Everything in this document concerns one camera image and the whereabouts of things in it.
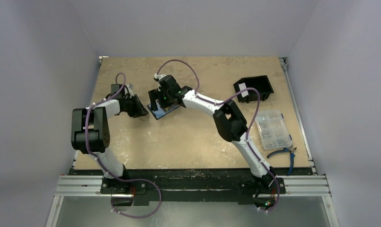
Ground white label card in bin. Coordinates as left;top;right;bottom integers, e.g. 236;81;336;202
238;83;249;97

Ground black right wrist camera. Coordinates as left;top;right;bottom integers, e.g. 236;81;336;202
153;74;180;92

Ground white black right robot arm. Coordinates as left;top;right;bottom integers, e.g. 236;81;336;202
149;74;279;192

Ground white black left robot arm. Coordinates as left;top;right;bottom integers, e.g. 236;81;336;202
71;84;148;193

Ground clear plastic screw box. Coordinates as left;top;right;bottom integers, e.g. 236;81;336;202
255;109;293;150

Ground black plastic bin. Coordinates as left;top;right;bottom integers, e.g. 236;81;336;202
233;75;274;103

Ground blue handled pliers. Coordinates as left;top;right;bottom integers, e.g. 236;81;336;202
266;147;298;176

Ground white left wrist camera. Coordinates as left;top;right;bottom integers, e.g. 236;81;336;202
125;83;134;96

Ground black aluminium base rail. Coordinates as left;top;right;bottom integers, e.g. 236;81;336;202
55;168;330;207

